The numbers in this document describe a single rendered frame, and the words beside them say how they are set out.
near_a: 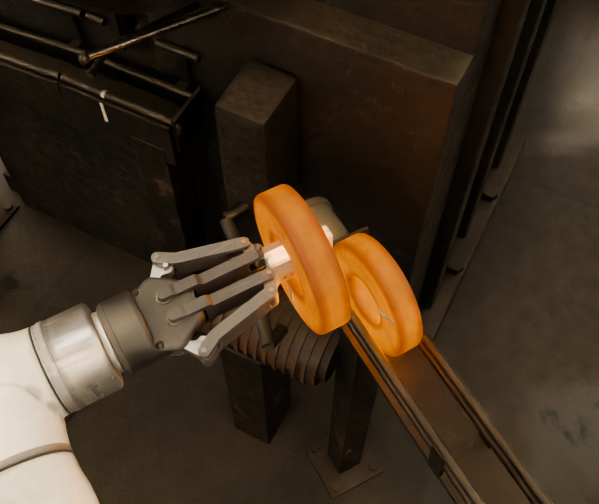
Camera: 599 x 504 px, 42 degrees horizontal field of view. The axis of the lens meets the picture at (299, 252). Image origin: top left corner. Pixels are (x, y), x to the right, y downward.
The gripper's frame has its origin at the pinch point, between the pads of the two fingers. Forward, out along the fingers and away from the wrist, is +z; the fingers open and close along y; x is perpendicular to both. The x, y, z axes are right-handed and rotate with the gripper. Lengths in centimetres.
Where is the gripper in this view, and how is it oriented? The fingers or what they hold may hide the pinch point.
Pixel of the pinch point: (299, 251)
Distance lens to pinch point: 78.0
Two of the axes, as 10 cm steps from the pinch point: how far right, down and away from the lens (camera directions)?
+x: -0.4, -5.0, -8.6
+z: 8.8, -4.2, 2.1
